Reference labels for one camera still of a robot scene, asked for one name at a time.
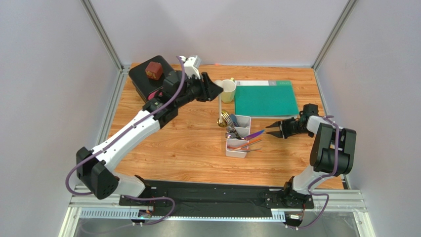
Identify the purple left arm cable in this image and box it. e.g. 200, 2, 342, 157
65, 55, 186, 226

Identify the white compartment organizer box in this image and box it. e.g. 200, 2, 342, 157
225, 115, 252, 158

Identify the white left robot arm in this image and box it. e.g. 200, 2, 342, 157
74, 71, 223, 199

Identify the blue grey plastic spoon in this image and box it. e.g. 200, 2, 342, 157
230, 114, 241, 127

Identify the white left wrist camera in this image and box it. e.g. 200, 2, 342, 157
182, 55, 201, 79

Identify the pale yellow mug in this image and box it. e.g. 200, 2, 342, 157
219, 78, 237, 103

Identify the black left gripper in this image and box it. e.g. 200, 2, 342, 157
175, 73, 224, 109

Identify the black pink drawer box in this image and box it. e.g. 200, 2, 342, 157
128, 55, 173, 102

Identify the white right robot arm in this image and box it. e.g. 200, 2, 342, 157
269, 104, 357, 199

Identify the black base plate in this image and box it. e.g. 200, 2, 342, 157
118, 179, 315, 219

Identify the green notebook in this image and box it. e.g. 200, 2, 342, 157
234, 80, 299, 119

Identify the iridescent purple knife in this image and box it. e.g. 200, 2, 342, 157
242, 129, 265, 141

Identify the red brown cube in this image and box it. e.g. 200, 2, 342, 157
145, 61, 163, 80

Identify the white handled ladle spoon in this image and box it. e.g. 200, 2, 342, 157
214, 79, 223, 119

